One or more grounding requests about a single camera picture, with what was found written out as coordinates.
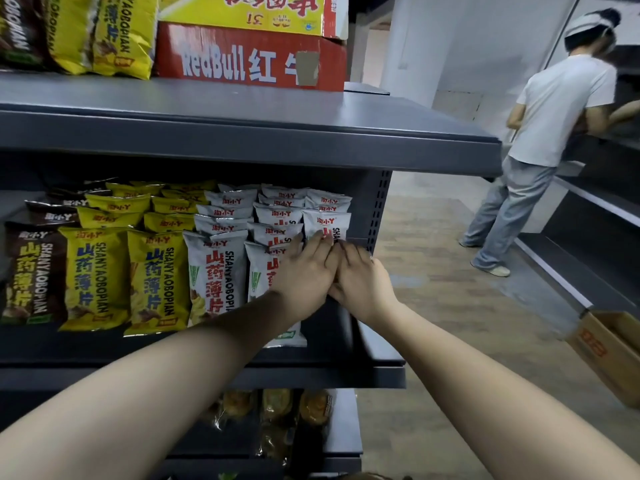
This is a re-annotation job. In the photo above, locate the tan carton with red print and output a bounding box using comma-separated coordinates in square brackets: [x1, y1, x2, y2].
[565, 310, 640, 410]

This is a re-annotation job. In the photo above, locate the yellow printed carton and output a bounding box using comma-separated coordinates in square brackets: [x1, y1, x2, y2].
[158, 0, 351, 41]

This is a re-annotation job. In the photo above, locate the black wall shelving unit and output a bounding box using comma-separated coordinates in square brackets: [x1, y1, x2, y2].
[514, 44, 640, 321]

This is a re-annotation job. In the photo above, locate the person's left hand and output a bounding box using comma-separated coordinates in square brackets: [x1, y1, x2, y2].
[269, 232, 343, 321]

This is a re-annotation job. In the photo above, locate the person's left forearm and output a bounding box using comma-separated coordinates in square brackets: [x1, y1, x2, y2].
[0, 289, 302, 480]

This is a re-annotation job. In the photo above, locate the red carton with white lettering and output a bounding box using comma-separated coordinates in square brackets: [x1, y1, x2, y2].
[154, 21, 349, 93]

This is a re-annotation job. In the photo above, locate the pile of wrapped pastries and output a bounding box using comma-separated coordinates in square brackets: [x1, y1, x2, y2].
[199, 388, 337, 466]

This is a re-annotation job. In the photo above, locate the person's right forearm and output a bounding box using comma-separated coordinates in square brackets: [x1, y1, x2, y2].
[372, 302, 640, 480]

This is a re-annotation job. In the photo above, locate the person's right hand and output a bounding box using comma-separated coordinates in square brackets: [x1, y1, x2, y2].
[327, 242, 399, 329]

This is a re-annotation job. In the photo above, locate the dark grey metal shelf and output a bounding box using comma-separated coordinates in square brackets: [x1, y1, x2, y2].
[0, 74, 504, 480]

